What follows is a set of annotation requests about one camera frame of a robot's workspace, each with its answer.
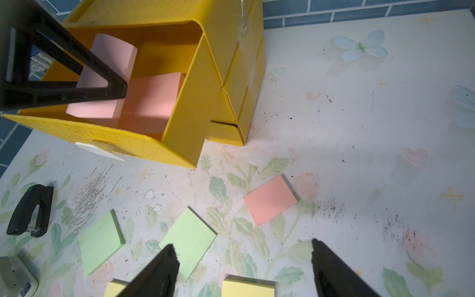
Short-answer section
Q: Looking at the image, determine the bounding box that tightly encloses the pen tube blue lid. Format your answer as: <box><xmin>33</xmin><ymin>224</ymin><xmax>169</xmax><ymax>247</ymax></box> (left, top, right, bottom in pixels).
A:
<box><xmin>28</xmin><ymin>46</ymin><xmax>54</xmax><ymax>81</ymax></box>

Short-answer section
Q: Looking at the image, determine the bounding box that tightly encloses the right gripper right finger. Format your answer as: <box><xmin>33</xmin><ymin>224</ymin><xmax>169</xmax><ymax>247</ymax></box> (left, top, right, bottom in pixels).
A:
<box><xmin>312</xmin><ymin>238</ymin><xmax>379</xmax><ymax>297</ymax></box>

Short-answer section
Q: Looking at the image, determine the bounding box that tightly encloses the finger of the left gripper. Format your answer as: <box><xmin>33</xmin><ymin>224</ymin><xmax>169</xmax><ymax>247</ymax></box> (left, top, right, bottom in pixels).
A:
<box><xmin>1</xmin><ymin>1</ymin><xmax>127</xmax><ymax>111</ymax></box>

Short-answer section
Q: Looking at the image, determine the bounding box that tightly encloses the yellow sticky pad right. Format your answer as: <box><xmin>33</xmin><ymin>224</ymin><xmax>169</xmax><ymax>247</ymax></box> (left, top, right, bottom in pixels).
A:
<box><xmin>221</xmin><ymin>275</ymin><xmax>276</xmax><ymax>297</ymax></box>

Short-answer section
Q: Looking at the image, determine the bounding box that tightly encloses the green sticky pad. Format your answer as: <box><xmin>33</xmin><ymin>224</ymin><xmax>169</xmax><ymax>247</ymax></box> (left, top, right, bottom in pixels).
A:
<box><xmin>159</xmin><ymin>207</ymin><xmax>216</xmax><ymax>279</ymax></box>
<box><xmin>78</xmin><ymin>210</ymin><xmax>125</xmax><ymax>276</ymax></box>

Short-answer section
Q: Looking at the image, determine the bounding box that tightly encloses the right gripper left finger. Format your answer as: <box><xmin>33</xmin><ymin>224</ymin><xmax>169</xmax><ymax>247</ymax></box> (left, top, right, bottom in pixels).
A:
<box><xmin>118</xmin><ymin>244</ymin><xmax>180</xmax><ymax>297</ymax></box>

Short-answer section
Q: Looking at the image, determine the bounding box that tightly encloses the yellow sticky pad left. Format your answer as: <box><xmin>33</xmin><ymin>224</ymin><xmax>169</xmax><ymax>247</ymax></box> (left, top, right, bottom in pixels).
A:
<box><xmin>104</xmin><ymin>280</ymin><xmax>128</xmax><ymax>297</ymax></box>

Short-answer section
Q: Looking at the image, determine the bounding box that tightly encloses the grey green case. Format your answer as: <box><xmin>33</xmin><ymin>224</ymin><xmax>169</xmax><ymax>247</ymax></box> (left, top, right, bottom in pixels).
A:
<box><xmin>1</xmin><ymin>256</ymin><xmax>38</xmax><ymax>297</ymax></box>

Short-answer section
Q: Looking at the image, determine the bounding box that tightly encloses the yellow drawer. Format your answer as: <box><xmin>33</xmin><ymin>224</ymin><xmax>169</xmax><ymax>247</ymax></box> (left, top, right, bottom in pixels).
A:
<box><xmin>8</xmin><ymin>22</ymin><xmax>221</xmax><ymax>168</ymax></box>

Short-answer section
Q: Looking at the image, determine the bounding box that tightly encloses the yellow sticky pad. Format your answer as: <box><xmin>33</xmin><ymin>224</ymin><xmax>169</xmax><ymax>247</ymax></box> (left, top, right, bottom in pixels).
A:
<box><xmin>221</xmin><ymin>275</ymin><xmax>276</xmax><ymax>297</ymax></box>
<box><xmin>104</xmin><ymin>280</ymin><xmax>128</xmax><ymax>297</ymax></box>

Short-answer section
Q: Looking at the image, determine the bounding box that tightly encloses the pink sticky pad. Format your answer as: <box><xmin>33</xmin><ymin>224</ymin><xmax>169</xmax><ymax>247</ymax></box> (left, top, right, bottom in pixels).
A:
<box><xmin>66</xmin><ymin>33</ymin><xmax>139</xmax><ymax>120</ymax></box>
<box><xmin>244</xmin><ymin>175</ymin><xmax>297</xmax><ymax>226</ymax></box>

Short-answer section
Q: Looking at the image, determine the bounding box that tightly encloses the black stapler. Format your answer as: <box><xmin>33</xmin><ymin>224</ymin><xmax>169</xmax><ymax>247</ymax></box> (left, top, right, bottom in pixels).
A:
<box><xmin>7</xmin><ymin>184</ymin><xmax>54</xmax><ymax>238</ymax></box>

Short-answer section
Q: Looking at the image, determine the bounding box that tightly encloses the yellow drawer cabinet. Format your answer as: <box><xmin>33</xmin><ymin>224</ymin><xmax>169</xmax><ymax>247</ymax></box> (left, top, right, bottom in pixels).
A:
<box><xmin>64</xmin><ymin>1</ymin><xmax>266</xmax><ymax>146</ymax></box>

